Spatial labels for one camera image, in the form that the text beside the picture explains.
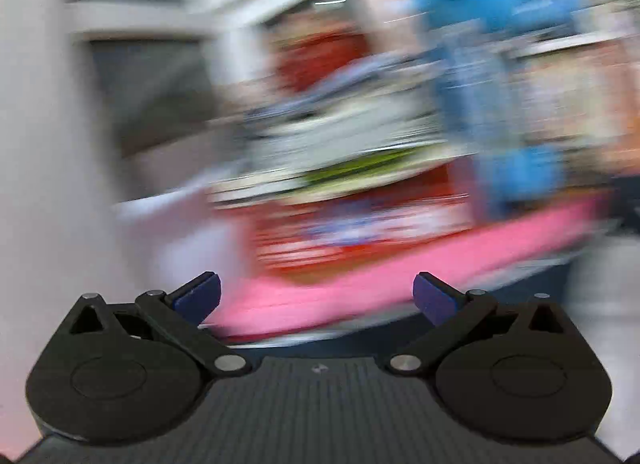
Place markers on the stack of papers and booklets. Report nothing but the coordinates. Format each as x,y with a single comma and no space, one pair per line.
350,138

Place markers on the red plastic crate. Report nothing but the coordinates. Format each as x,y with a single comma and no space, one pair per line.
360,234

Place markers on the pink printed blanket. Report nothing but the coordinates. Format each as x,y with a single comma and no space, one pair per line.
380,279

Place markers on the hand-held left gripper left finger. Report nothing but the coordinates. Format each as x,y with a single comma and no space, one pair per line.
200,294

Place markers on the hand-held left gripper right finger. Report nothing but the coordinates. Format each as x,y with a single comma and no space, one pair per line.
434,296

